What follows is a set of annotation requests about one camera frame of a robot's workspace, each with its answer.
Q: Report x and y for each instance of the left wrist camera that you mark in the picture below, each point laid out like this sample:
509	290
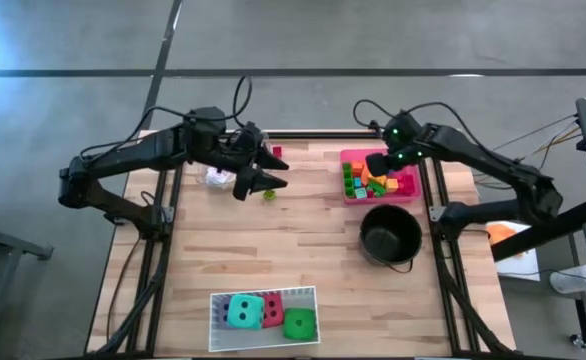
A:
248	139

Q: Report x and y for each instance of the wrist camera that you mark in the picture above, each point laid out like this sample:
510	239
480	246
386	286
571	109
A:
248	139
379	129

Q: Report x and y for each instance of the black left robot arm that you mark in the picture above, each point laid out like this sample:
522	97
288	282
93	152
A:
138	152

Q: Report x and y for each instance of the small mint brick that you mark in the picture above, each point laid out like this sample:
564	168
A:
361	193

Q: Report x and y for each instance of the green large stud block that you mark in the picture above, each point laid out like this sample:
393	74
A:
376	189

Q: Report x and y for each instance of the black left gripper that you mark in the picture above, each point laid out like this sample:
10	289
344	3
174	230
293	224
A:
240	160

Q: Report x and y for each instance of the caster wheel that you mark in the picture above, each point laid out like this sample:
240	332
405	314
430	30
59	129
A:
579	341

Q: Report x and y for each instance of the white crumpled bag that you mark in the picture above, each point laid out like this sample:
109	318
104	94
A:
570	282

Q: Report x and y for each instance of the pink plastic bin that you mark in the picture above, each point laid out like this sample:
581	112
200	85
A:
413	197

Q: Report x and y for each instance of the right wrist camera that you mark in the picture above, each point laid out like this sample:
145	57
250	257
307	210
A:
379	129

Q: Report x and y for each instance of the grey mounting plate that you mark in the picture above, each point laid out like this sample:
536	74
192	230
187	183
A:
168	214
435	213

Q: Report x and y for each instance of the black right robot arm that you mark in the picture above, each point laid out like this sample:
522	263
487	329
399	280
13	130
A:
498	165

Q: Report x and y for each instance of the small olive green brick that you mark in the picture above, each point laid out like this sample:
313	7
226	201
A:
269	195

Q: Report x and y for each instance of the orange object on paper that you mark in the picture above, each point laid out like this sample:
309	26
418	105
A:
502	233

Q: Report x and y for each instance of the long green brick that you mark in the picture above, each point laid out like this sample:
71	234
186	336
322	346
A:
347	179

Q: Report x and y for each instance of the purple foam die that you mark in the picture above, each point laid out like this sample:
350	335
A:
221	312

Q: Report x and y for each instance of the small dark red brick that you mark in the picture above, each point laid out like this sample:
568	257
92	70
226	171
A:
277	151

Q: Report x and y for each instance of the white mesh basket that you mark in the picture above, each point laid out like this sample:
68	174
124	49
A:
253	342

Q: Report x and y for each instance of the red large stud block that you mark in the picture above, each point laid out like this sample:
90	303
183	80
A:
409	184

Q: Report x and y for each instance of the teal foam die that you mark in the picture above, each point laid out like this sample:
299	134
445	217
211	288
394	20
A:
245	311

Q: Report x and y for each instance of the white paper sheet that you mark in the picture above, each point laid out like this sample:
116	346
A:
523	265

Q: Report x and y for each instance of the purple playing card deck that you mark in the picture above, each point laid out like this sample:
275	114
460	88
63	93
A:
220	177

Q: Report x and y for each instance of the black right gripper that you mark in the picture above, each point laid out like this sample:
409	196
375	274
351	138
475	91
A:
407	142

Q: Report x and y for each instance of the small teal brick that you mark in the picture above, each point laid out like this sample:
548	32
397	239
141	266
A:
357	182

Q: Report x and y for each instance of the black cooking pot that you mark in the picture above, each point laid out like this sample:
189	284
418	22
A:
390	240

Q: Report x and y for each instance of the black metal cart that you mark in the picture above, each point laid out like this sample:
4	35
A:
18	245

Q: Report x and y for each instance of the yellow two-stud brick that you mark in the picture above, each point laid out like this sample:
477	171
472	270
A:
380	180

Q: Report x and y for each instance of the small yellow brick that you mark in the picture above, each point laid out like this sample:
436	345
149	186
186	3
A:
392	184

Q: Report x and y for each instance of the black stand beam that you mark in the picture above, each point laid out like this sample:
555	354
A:
573	220

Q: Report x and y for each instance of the green foam die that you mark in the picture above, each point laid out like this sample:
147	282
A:
299	324

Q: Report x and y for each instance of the clear plastic tray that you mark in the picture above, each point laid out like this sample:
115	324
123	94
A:
200	175

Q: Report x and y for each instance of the orange large block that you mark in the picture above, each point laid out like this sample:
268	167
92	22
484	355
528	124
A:
356	168
365	177

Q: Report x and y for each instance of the red foam die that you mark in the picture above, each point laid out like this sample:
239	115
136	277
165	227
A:
274	310

